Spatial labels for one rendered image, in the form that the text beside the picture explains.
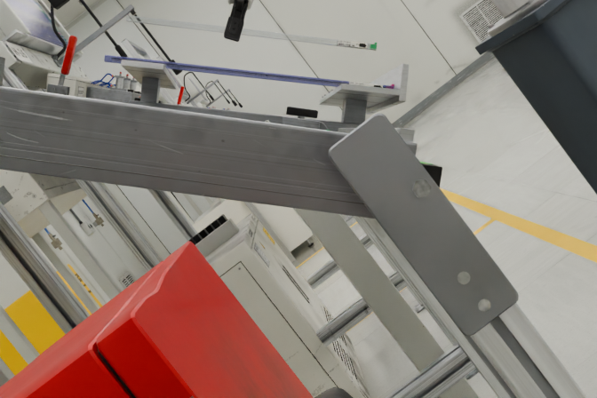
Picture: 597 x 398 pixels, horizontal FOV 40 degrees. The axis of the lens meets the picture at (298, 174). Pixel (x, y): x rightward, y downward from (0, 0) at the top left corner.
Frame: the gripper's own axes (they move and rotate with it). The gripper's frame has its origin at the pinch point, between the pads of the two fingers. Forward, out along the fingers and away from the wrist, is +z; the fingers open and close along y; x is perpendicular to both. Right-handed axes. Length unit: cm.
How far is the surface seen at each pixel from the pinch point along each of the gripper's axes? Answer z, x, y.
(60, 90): 22.6, -21.6, 36.8
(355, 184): 26, 15, 108
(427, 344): 49, 52, 14
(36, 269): 51, -19, 30
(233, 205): 51, 17, -400
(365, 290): 43, 37, 14
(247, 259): 49, 18, -43
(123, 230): 49, -14, -42
